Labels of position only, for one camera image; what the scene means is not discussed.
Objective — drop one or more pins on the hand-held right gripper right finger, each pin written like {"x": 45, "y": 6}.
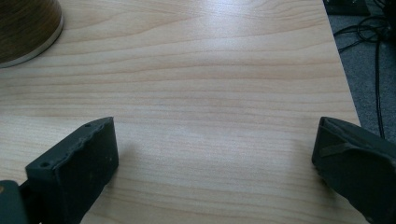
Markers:
{"x": 358, "y": 165}

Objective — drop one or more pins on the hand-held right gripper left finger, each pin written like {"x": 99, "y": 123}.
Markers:
{"x": 74, "y": 165}

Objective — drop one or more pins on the black device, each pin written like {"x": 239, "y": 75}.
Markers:
{"x": 347, "y": 6}

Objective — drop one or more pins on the round dark wooden container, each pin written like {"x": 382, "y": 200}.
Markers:
{"x": 26, "y": 28}

